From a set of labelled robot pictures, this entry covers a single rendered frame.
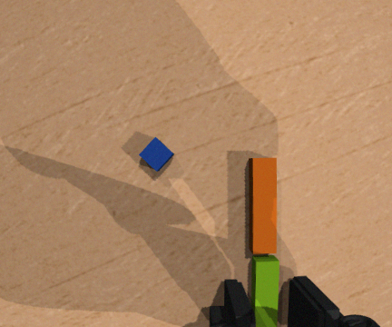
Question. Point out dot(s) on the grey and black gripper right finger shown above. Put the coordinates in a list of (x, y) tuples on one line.
[(310, 307)]

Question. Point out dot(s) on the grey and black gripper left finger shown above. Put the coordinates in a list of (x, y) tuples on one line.
[(237, 311)]

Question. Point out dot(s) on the orange rod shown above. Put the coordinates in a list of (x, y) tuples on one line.
[(263, 205)]

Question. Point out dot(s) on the small blue cube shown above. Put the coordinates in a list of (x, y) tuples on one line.
[(156, 154)]

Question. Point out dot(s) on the lime green rod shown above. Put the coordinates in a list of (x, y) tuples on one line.
[(265, 290)]

